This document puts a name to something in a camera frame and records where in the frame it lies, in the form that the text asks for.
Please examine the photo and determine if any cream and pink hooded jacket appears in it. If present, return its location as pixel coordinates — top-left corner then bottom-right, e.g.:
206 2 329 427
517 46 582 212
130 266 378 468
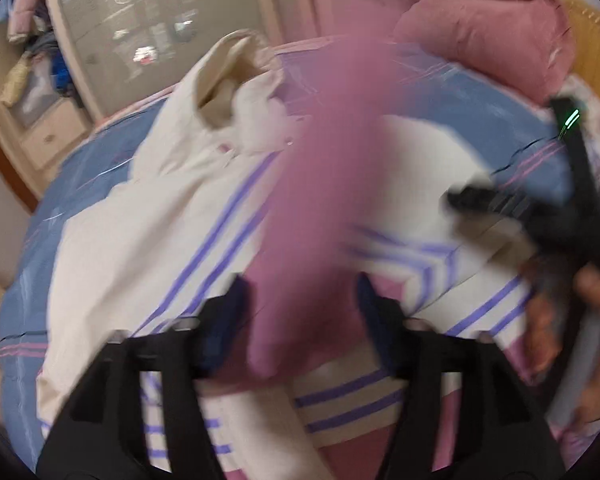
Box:
35 0 556 480

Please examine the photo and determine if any person's right hand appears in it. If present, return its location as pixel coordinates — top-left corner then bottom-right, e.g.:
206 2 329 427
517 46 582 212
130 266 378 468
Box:
522 259 600 429

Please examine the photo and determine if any blue plaid bed sheet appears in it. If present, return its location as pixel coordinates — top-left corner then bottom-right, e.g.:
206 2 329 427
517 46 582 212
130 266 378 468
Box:
0 44 571 467

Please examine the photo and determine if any wooden headboard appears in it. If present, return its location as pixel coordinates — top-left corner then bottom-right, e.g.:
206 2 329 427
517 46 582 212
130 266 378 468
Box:
562 0 600 97

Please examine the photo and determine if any rolled pink quilt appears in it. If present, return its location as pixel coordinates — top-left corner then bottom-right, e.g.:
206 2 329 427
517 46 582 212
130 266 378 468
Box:
393 0 576 105

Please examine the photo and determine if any clear plastic storage box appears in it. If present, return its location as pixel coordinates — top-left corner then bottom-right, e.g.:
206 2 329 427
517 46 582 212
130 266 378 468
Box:
12 58 60 128

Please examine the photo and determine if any yellow cloth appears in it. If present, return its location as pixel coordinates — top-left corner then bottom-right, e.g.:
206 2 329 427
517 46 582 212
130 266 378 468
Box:
0 53 32 108

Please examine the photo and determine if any sliding door wardrobe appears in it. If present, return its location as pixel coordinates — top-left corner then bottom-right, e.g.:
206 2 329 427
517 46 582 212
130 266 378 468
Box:
0 0 412 187

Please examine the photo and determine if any pink hanging jacket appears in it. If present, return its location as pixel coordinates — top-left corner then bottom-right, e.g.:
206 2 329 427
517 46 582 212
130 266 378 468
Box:
7 0 41 44

